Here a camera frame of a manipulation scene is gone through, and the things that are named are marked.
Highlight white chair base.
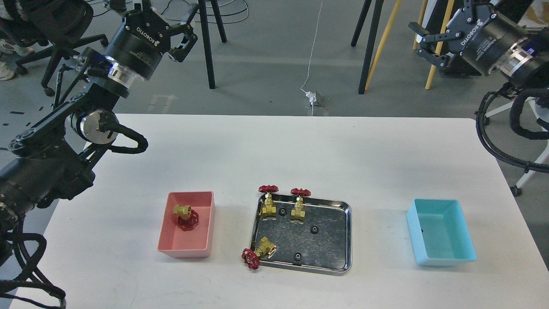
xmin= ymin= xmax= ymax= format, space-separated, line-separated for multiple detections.
xmin=482 ymin=97 xmax=549 ymax=197

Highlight black stand legs left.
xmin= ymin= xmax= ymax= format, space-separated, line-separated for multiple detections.
xmin=198 ymin=0 xmax=227 ymax=89

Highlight yellow wooden leg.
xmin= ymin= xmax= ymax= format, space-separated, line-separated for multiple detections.
xmin=418 ymin=0 xmax=455 ymax=90
xmin=364 ymin=0 xmax=402 ymax=91

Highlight brass valve back left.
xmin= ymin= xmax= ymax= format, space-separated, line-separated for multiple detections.
xmin=258 ymin=185 xmax=279 ymax=219

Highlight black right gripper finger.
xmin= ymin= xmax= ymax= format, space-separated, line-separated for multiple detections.
xmin=408 ymin=22 xmax=464 ymax=50
xmin=418 ymin=47 xmax=465 ymax=72

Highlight black stand legs centre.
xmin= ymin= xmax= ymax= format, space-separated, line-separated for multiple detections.
xmin=350 ymin=0 xmax=384 ymax=95

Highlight yellow wooden leg left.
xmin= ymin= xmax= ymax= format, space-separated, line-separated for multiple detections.
xmin=364 ymin=0 xmax=402 ymax=91

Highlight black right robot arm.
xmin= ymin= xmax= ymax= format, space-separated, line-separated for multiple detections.
xmin=409 ymin=0 xmax=549 ymax=173

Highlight brass valve red wheel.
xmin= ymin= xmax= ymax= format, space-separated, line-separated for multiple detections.
xmin=173 ymin=205 xmax=199 ymax=231

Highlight blue plastic box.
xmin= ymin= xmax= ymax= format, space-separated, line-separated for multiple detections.
xmin=407 ymin=198 xmax=477 ymax=267

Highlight black office chair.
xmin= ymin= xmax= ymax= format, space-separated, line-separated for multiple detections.
xmin=1 ymin=0 xmax=109 ymax=97

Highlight stainless steel tray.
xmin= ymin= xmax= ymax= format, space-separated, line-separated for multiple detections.
xmin=250 ymin=193 xmax=352 ymax=275

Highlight pink plastic box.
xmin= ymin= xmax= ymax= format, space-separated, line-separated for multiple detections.
xmin=157 ymin=191 xmax=214 ymax=258

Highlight black stand legs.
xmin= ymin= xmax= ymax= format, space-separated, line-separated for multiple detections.
xmin=350 ymin=0 xmax=384 ymax=95
xmin=198 ymin=0 xmax=227 ymax=89

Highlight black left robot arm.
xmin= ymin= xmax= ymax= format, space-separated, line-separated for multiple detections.
xmin=0 ymin=0 xmax=199 ymax=309

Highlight yellow wooden leg right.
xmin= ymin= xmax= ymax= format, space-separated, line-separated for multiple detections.
xmin=418 ymin=0 xmax=455 ymax=90

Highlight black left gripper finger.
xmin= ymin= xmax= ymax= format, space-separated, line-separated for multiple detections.
xmin=165 ymin=3 xmax=199 ymax=37
xmin=168 ymin=34 xmax=198 ymax=63

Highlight white cable with plug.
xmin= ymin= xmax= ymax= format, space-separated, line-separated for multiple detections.
xmin=300 ymin=0 xmax=324 ymax=116

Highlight brass valve back right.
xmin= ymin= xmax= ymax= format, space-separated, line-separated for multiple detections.
xmin=290 ymin=188 xmax=311 ymax=223

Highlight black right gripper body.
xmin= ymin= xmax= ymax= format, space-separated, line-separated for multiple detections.
xmin=446 ymin=4 xmax=533 ymax=77

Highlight brass valve front left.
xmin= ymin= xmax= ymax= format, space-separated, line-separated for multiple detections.
xmin=241 ymin=236 xmax=277 ymax=270

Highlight black cable bundle on floor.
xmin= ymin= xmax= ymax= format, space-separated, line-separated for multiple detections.
xmin=86 ymin=0 xmax=249 ymax=25

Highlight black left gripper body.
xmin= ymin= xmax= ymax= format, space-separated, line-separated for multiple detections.
xmin=105 ymin=9 xmax=171 ymax=80

